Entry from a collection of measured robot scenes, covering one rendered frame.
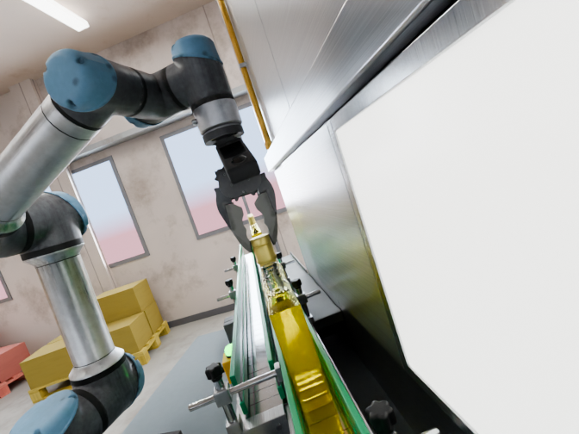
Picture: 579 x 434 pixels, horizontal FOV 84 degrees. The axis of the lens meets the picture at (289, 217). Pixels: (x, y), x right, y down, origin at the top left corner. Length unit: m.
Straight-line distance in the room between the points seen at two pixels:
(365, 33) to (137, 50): 4.30
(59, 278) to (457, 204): 0.77
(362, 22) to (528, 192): 0.18
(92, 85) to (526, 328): 0.50
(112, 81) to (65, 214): 0.40
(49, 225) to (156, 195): 3.49
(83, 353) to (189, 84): 0.61
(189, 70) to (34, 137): 0.24
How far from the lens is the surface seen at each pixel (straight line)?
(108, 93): 0.52
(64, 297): 0.86
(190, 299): 4.40
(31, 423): 0.86
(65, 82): 0.52
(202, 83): 0.57
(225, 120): 0.56
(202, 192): 4.00
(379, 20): 0.28
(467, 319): 0.29
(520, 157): 0.19
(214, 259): 4.12
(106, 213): 4.64
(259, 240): 0.54
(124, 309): 4.18
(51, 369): 4.29
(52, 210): 0.83
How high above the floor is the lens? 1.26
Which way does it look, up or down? 6 degrees down
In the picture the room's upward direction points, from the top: 19 degrees counter-clockwise
